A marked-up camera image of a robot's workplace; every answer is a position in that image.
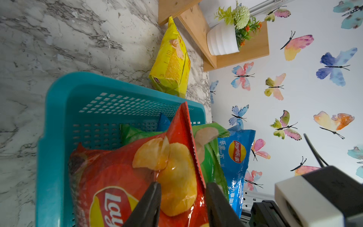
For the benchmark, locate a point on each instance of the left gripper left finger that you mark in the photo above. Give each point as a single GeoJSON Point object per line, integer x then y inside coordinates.
{"type": "Point", "coordinates": [147, 211]}

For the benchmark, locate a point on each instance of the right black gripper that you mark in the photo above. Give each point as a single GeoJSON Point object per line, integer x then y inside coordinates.
{"type": "Point", "coordinates": [267, 214]}

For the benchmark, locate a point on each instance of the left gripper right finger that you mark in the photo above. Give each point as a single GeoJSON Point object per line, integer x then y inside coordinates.
{"type": "Point", "coordinates": [220, 213]}

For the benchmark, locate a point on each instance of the red chips bag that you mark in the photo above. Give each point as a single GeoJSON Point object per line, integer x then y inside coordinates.
{"type": "Point", "coordinates": [107, 185]}

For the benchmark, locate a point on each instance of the dark blue Lay's chips bag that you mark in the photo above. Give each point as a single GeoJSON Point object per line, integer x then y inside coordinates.
{"type": "Point", "coordinates": [234, 152]}

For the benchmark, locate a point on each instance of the green chips bag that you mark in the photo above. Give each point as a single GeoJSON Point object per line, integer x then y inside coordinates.
{"type": "Point", "coordinates": [210, 160]}

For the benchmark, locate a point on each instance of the light blue chips bag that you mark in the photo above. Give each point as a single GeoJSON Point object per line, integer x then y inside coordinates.
{"type": "Point", "coordinates": [163, 123]}

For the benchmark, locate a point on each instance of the yellow chips bag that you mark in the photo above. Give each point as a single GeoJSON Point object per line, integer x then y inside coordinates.
{"type": "Point", "coordinates": [170, 72]}

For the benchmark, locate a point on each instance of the teal plastic basket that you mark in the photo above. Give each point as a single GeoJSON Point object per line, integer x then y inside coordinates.
{"type": "Point", "coordinates": [85, 108]}

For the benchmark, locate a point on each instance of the white pot with orange flowers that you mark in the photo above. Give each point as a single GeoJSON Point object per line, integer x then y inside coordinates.
{"type": "Point", "coordinates": [235, 28]}

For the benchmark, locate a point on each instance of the wooden corner shelf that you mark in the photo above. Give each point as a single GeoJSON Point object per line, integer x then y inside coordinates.
{"type": "Point", "coordinates": [192, 18]}

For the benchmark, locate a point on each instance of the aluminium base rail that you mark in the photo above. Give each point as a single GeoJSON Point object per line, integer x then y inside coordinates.
{"type": "Point", "coordinates": [249, 198]}

